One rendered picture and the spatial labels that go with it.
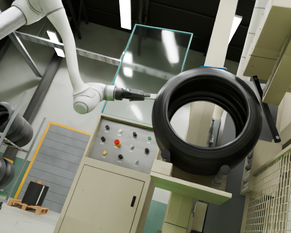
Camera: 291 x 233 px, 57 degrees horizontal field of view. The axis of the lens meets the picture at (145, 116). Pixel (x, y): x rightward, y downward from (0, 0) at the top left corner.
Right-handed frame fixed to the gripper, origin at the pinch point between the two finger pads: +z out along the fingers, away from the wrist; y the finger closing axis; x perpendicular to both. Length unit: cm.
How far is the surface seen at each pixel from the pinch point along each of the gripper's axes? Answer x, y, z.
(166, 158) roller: 36.9, -10.8, 14.0
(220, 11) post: -90, 26, 38
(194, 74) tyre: -9.1, -11.7, 22.9
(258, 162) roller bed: 25, 19, 63
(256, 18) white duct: -102, 44, 69
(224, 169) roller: 39, -11, 40
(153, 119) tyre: 17.2, -8.1, 4.7
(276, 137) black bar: 10, 19, 73
